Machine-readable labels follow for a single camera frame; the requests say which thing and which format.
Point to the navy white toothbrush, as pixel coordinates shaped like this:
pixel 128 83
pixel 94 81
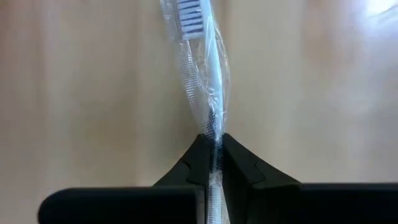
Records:
pixel 214 77

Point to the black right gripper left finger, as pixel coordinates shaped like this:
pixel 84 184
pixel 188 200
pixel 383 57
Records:
pixel 124 207

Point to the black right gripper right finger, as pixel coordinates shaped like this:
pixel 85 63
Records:
pixel 280 205

